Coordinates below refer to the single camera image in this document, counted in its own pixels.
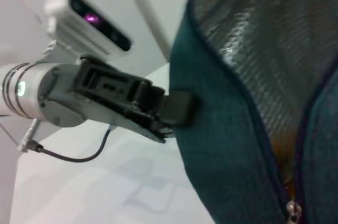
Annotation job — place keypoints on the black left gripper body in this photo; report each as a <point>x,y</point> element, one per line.
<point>113,94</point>

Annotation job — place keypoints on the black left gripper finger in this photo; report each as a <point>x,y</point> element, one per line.
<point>179,107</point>

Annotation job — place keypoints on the dark teal fabric lunch bag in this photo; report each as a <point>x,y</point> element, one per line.
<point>224,142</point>

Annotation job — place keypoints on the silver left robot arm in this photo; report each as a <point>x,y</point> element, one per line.
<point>34,94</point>

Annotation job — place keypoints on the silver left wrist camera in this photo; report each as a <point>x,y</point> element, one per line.
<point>87,26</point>

